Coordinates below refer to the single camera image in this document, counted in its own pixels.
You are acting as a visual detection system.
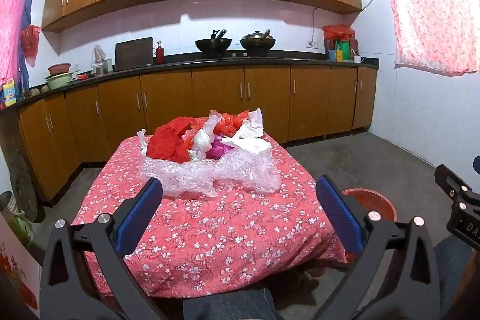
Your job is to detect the clear bubble wrap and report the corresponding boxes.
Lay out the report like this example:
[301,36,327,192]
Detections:
[139,145,282,199]

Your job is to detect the gas hob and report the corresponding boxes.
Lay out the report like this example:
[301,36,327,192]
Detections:
[194,52,286,61]

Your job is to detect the green box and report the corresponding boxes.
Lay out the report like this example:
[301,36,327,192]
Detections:
[335,40,352,62]

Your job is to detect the white knotted plastic bag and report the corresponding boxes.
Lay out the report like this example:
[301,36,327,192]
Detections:
[193,112,220,159]

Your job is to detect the clear bag with utensils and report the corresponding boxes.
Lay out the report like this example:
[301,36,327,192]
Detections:
[91,44,110,77]

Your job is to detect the orange-red plastic bag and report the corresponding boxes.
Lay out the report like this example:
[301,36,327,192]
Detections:
[189,110,250,141]

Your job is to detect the black countertop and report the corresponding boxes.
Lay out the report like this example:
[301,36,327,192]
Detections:
[0,55,379,111]

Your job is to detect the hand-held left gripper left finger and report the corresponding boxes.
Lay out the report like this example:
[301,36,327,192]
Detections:
[39,178,169,320]

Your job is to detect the pink hanging cloth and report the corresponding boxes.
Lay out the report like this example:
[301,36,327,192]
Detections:
[0,0,40,86]

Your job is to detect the glass jar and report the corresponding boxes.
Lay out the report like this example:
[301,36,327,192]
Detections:
[0,190,35,246]

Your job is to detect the yellow detergent bottle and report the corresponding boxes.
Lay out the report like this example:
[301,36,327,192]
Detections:
[2,78,18,107]

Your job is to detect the person's left leg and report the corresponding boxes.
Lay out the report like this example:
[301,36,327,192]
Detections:
[183,288,286,320]

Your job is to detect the floral printed box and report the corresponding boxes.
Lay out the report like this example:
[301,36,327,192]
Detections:
[0,215,43,318]

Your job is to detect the red plastic basket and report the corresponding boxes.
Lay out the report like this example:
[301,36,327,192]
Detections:
[337,188,399,231]

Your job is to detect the wooden base cabinets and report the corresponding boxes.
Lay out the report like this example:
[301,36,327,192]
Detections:
[19,65,377,201]

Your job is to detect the black wok with ladle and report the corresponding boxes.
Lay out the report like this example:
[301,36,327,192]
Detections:
[194,29,233,56]

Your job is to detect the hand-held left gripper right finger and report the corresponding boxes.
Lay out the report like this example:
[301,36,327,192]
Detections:
[316,175,441,320]

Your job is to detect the red floral tablecloth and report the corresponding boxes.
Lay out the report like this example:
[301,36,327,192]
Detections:
[71,134,347,300]

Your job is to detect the dark cutting board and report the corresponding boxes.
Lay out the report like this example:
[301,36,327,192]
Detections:
[114,37,154,72]

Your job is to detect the small white plastic scrap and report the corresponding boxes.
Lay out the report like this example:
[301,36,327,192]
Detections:
[137,129,151,156]

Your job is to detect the red plastic bag on boxes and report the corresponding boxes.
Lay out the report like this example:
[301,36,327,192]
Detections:
[322,24,356,41]

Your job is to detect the floral window curtain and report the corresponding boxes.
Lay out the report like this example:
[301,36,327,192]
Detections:
[376,0,480,77]

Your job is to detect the bright red crumpled sheet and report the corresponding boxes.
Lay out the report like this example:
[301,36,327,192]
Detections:
[146,116,196,163]

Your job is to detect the purple plastic bag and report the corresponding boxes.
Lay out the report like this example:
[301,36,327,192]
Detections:
[206,138,233,159]

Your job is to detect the red hanging plastic bag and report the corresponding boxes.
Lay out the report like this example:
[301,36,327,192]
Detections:
[19,25,41,67]

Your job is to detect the black wok with lid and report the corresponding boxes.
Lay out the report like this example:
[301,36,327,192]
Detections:
[239,29,277,56]

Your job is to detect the person's right leg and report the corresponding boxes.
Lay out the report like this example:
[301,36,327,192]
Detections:
[433,235,480,320]

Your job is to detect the pink plastic basin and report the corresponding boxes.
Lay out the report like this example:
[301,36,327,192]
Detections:
[47,63,72,77]

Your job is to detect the person's leg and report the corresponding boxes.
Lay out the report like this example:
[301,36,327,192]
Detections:
[183,288,286,320]
[433,235,480,320]

